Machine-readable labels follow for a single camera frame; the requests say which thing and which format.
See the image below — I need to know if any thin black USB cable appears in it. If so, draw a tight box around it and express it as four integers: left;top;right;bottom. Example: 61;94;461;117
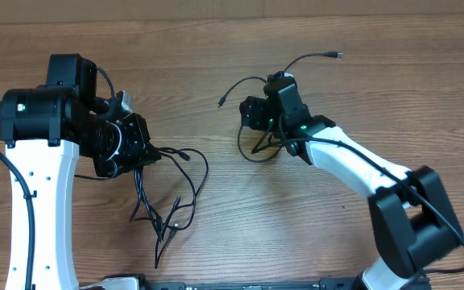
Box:
217;51;343;164

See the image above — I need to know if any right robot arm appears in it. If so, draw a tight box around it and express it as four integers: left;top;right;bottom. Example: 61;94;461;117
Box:
239;72;464;289

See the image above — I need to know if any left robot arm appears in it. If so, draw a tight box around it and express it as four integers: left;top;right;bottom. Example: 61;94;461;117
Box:
0;54;160;289

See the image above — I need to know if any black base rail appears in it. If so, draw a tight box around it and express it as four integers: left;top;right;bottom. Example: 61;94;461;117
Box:
145;278;363;290

